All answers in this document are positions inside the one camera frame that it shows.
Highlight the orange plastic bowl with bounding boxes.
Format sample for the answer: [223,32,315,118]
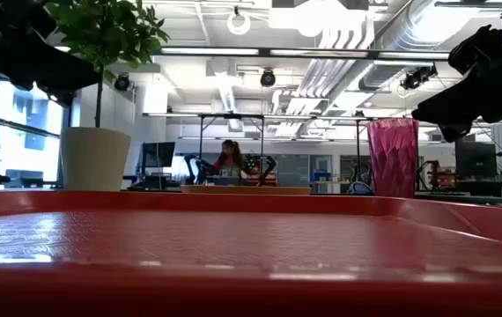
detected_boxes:
[180,184,313,196]

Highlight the person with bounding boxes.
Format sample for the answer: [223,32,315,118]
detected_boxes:
[213,139,246,178]

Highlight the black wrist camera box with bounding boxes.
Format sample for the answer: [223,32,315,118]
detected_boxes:
[447,25,499,76]
[17,0,57,40]

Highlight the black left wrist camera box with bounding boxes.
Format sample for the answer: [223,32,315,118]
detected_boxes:
[17,0,57,40]

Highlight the pink faceted plastic cup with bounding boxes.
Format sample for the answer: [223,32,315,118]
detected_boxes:
[366,117,420,198]

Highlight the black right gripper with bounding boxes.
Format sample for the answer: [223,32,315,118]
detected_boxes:
[411,0,502,144]

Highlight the long ceiling light bar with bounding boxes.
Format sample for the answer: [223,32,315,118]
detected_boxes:
[158,46,451,61]

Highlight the black computer monitor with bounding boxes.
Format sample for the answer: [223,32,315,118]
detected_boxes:
[454,140,498,180]
[140,141,176,169]

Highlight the red plastic tray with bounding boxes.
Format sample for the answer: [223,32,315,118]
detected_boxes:
[0,189,502,317]

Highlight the cream plant pot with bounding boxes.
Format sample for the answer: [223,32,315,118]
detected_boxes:
[60,127,132,192]

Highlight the white ring light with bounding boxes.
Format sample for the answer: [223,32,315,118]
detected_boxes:
[226,11,252,36]

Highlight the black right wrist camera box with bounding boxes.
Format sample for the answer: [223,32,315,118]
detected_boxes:
[447,25,499,76]

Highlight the silver ventilation duct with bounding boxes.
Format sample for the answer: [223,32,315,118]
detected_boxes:
[358,0,463,92]

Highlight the green leafy potted plant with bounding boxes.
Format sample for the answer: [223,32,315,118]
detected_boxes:
[43,0,171,129]

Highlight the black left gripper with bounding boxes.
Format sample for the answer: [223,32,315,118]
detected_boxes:
[0,0,101,108]

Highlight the black hanging camera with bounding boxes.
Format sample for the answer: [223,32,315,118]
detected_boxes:
[259,68,277,88]
[114,72,131,92]
[399,64,438,92]

